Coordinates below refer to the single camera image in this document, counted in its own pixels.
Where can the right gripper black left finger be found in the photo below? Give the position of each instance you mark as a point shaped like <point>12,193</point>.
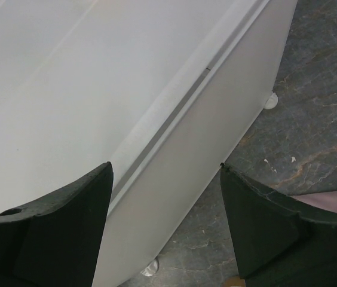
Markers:
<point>55,239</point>

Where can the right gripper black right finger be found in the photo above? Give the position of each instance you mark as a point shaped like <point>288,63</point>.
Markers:
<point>277,240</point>

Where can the yellow labelled can white lid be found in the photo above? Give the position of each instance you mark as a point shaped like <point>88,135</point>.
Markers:
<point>235,281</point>

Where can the white plastic cube cabinet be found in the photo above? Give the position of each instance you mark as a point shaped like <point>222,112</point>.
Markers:
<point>164,90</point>

